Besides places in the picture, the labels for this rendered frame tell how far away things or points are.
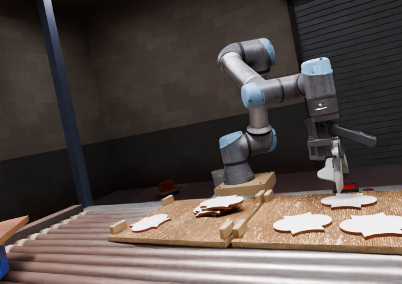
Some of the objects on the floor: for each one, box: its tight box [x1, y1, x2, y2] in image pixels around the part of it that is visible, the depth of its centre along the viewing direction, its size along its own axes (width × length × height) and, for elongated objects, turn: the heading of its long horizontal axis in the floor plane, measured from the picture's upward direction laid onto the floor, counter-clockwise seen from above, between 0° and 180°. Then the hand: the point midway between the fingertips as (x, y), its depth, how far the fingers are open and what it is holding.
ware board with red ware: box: [150, 180, 185, 198], centre depth 552 cm, size 50×50×28 cm
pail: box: [211, 169, 224, 188], centre depth 499 cm, size 30×30×37 cm
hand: (345, 186), depth 80 cm, fingers open, 14 cm apart
